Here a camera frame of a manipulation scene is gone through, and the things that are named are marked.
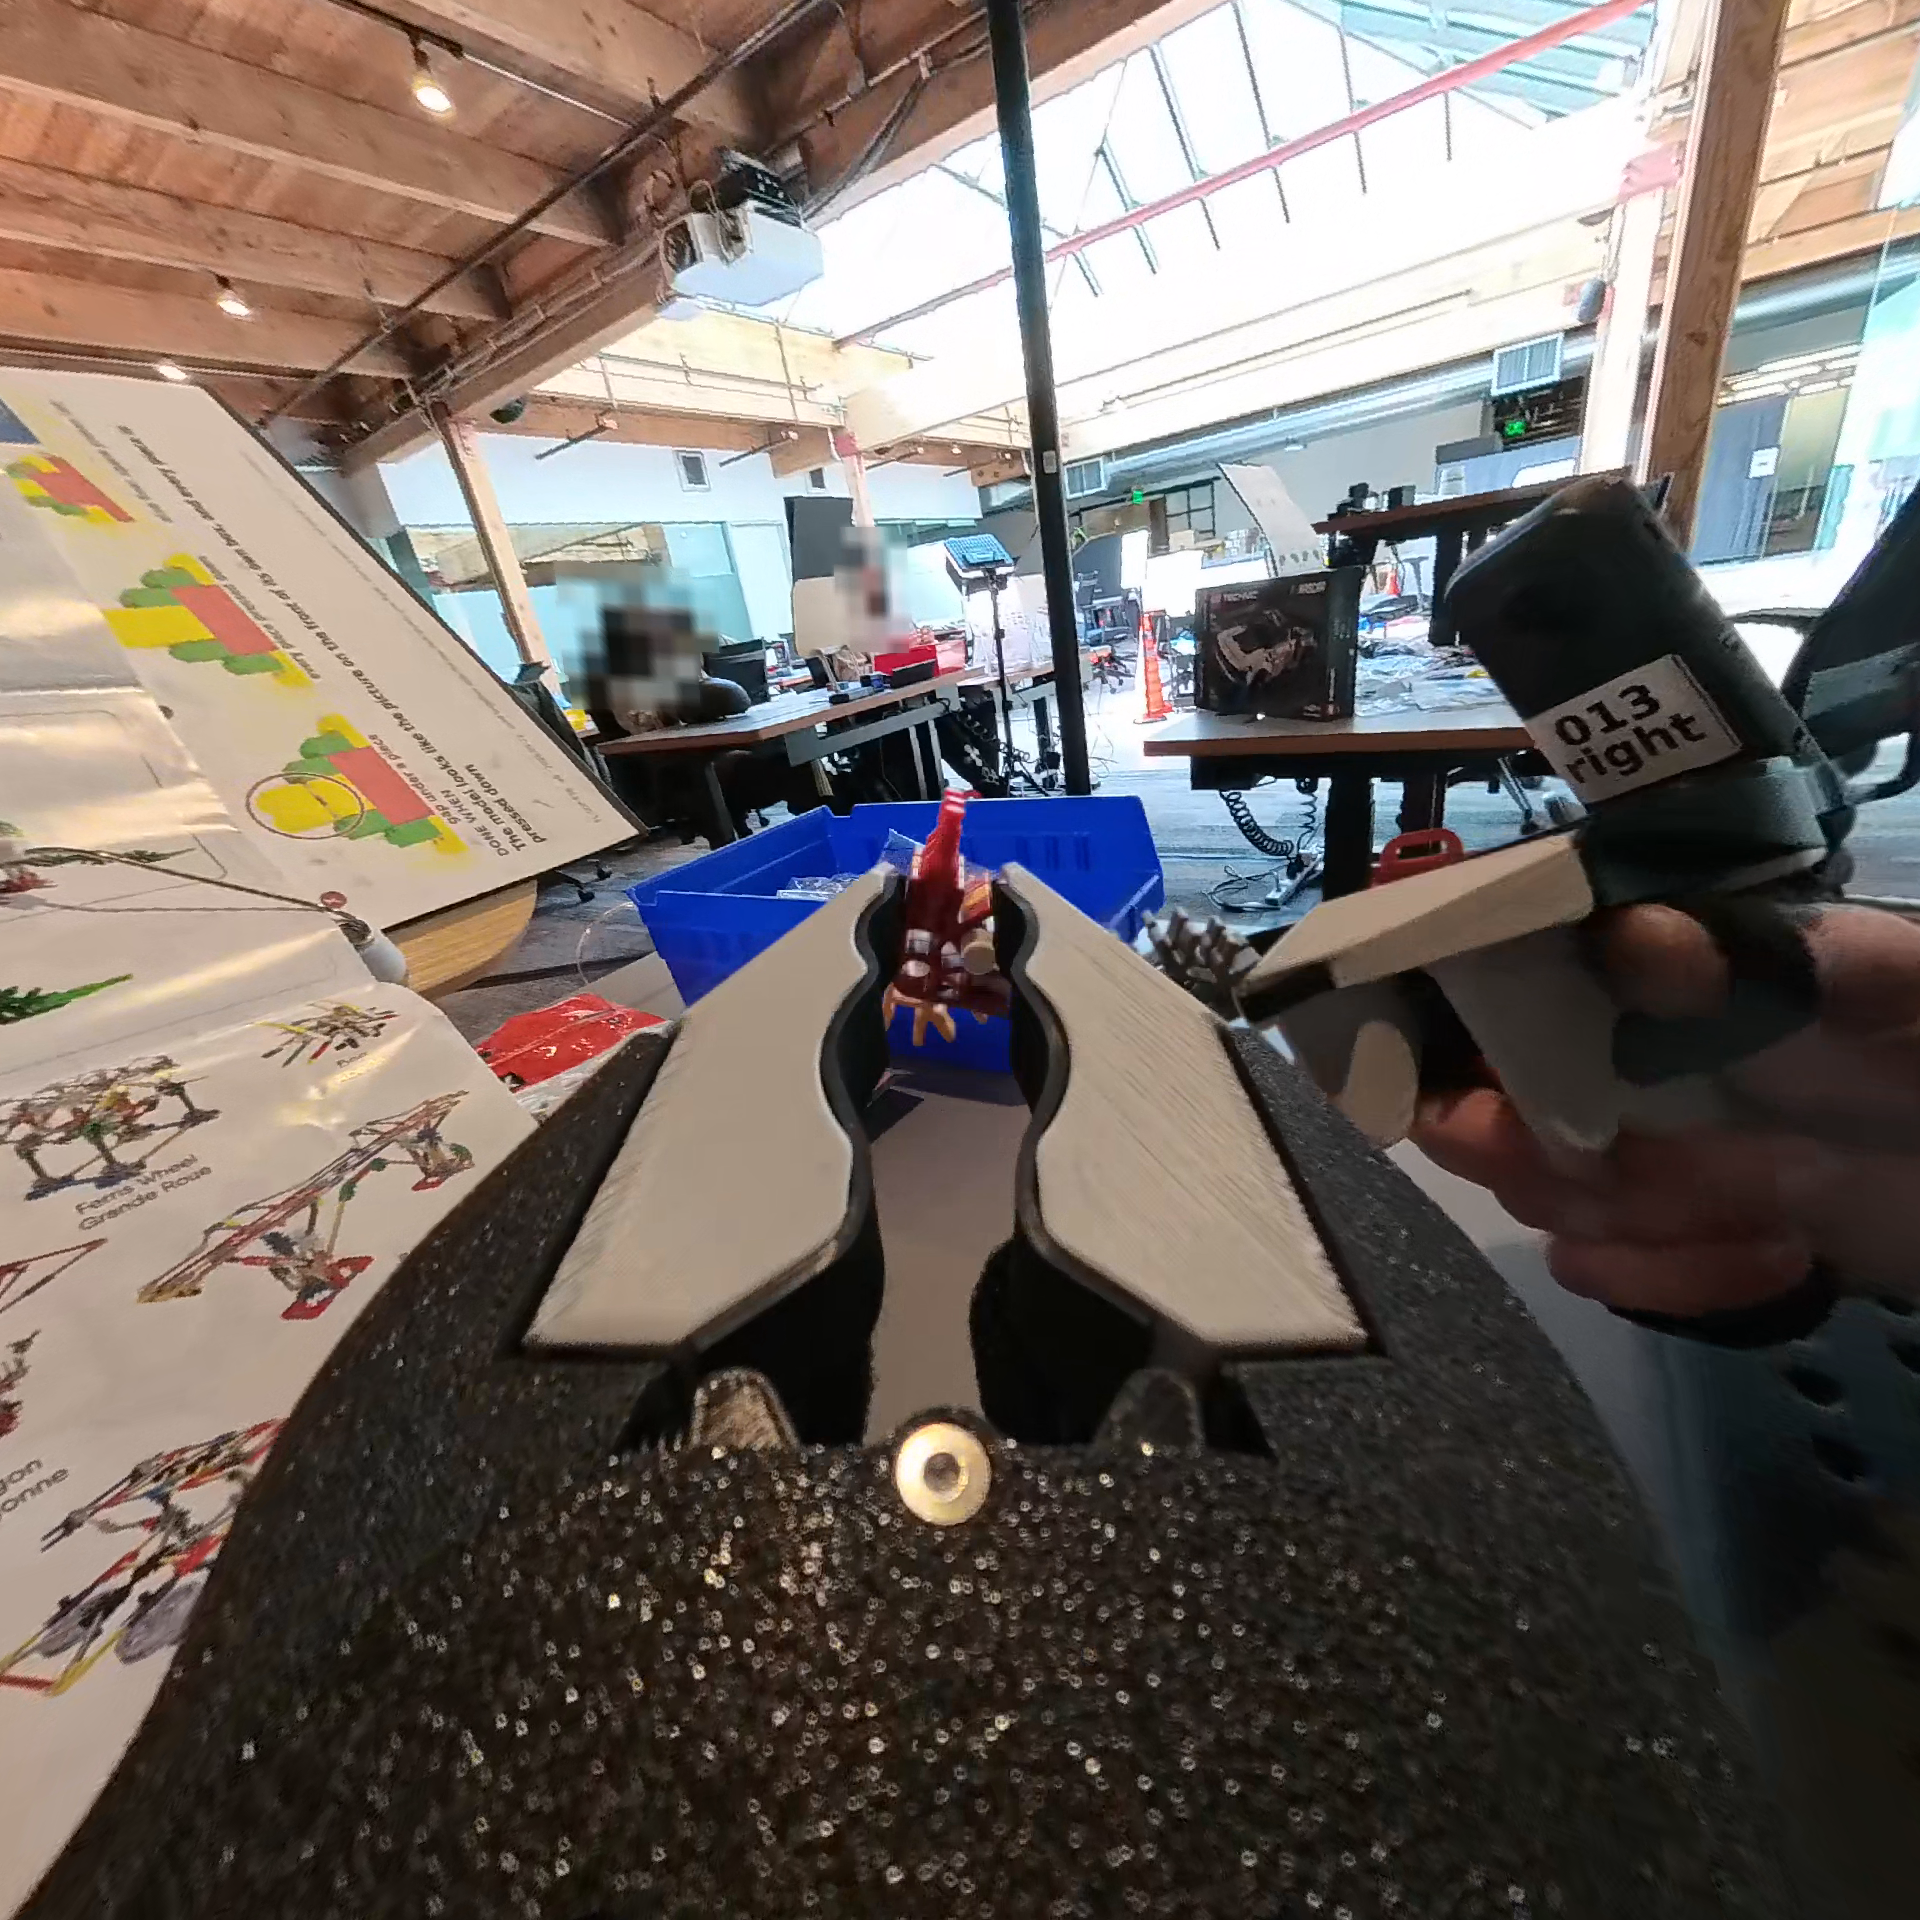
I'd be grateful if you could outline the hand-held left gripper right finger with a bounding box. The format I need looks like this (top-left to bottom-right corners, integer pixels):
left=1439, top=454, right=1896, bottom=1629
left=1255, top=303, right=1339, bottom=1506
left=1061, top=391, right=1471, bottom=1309
left=989, top=863, right=1371, bottom=1363

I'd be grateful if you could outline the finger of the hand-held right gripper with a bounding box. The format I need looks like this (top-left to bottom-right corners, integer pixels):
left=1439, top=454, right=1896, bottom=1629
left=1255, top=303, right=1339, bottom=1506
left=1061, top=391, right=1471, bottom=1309
left=1234, top=829, right=1598, bottom=1152

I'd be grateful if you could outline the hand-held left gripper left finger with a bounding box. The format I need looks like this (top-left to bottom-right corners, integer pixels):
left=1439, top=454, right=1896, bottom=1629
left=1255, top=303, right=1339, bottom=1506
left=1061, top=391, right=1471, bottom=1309
left=521, top=865, right=907, bottom=1363

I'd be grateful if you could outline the blue plastic bin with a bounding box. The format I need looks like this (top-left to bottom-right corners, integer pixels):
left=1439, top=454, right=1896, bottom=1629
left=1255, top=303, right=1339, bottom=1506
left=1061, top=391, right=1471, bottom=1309
left=627, top=796, right=1166, bottom=1074

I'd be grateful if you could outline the small red toy assembly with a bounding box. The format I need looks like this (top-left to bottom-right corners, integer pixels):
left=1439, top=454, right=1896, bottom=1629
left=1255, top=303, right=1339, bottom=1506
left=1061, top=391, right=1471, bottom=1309
left=883, top=793, right=1013, bottom=1053

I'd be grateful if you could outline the person's right hand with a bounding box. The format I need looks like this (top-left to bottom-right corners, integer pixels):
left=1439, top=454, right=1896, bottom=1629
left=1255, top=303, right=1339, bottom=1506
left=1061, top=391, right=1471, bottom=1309
left=1411, top=897, right=1920, bottom=1325

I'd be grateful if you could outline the red plastic bag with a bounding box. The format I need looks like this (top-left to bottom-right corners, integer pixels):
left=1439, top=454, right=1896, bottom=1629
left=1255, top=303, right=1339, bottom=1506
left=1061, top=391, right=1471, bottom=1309
left=476, top=990, right=673, bottom=1092

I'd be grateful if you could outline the wooden desk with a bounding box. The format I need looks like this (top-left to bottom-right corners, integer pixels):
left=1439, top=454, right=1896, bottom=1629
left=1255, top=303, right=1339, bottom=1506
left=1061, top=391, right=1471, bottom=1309
left=1145, top=696, right=1546, bottom=903
left=594, top=668, right=969, bottom=851

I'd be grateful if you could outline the black toy car box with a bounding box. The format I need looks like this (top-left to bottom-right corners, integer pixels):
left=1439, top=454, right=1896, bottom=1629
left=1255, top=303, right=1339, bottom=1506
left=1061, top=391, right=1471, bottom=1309
left=1193, top=568, right=1363, bottom=719

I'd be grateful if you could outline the round wooden table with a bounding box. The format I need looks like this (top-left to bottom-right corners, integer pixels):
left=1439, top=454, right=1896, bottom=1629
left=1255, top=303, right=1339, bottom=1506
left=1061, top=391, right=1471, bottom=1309
left=382, top=877, right=542, bottom=1000

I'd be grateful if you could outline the wooden support column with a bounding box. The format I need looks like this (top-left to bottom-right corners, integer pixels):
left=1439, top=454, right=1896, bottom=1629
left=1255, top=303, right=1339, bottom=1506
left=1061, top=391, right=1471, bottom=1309
left=1634, top=0, right=1798, bottom=549

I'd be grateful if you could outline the toy model instruction sheet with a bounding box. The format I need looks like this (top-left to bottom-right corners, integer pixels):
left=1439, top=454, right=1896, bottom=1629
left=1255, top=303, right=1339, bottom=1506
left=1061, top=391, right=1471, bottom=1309
left=0, top=976, right=542, bottom=1892

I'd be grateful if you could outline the studio light on stand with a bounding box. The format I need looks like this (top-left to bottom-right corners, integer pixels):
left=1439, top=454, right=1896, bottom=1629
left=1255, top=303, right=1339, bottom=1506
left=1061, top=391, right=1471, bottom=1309
left=942, top=533, right=1052, bottom=796

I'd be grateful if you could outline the red ceiling pipe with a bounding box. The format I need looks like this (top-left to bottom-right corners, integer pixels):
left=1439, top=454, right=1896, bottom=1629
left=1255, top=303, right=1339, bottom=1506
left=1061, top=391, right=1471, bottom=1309
left=1034, top=0, right=1660, bottom=261

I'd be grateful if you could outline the black vertical pole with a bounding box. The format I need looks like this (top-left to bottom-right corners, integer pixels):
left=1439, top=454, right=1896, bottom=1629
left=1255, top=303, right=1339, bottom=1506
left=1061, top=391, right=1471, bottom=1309
left=984, top=0, right=1100, bottom=796

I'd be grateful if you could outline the brick instruction poster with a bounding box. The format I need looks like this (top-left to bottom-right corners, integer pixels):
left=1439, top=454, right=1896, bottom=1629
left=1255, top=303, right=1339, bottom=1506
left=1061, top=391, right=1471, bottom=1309
left=0, top=366, right=649, bottom=932

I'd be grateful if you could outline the white sheet with green drawings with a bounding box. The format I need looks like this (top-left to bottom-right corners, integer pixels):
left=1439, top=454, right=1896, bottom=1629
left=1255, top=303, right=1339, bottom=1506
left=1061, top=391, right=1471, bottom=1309
left=0, top=479, right=395, bottom=1037

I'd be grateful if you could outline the white ceiling projector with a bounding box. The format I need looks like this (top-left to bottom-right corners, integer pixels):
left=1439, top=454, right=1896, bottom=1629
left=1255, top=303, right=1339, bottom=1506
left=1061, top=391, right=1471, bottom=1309
left=659, top=204, right=829, bottom=309

